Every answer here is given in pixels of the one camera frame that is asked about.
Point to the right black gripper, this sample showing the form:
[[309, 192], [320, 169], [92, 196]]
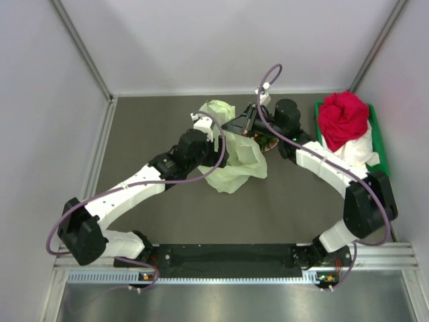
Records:
[[244, 123]]

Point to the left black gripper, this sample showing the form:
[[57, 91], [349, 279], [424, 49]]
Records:
[[213, 155]]

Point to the pale green plastic bag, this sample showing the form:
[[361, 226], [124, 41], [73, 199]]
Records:
[[245, 157]]

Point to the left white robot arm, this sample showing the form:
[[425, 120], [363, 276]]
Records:
[[157, 176]]

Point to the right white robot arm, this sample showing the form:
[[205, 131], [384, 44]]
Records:
[[369, 204]]

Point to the toy pineapple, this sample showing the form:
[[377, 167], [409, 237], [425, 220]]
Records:
[[266, 141]]

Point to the pink plate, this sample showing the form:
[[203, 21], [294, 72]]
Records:
[[271, 145]]

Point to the red cloth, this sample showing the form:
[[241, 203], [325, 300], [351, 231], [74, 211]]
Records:
[[342, 117]]

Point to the white cloth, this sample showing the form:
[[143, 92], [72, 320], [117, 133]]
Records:
[[359, 153]]

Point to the green plastic tray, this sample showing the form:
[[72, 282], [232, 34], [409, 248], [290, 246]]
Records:
[[377, 139]]

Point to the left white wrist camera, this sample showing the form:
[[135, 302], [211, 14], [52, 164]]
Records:
[[205, 124]]

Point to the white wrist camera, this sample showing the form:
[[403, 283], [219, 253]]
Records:
[[205, 124], [262, 94]]

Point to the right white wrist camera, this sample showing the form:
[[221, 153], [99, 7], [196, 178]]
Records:
[[262, 94]]

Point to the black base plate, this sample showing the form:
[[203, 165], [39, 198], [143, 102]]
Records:
[[239, 260]]

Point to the aluminium frame rail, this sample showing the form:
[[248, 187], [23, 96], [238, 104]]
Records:
[[77, 235]]

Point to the grey slotted cable duct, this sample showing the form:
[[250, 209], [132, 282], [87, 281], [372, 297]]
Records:
[[140, 278]]

